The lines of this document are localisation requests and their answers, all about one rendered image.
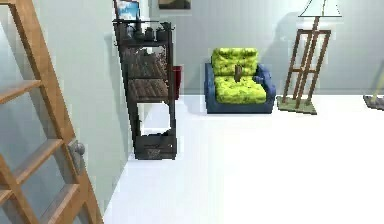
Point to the dark red bin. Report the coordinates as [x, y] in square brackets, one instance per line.
[177, 81]

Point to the dark small pot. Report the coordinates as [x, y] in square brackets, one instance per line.
[149, 33]

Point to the grey-based floor lamp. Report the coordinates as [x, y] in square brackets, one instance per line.
[376, 96]

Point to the dark wooden shelf unit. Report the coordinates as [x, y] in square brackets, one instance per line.
[150, 86]

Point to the dark framed wall picture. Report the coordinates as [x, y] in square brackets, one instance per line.
[174, 3]

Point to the grey round door knob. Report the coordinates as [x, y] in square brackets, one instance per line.
[78, 148]

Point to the blue framed picture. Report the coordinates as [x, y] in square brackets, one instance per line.
[128, 10]

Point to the blue armchair with green cushions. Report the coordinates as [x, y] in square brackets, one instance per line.
[238, 86]

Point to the wooden glass-paned room door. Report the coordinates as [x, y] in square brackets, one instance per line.
[40, 110]

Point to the wooden floor lamp white shade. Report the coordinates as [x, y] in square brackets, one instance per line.
[306, 63]

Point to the small brown vase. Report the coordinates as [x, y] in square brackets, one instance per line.
[238, 73]

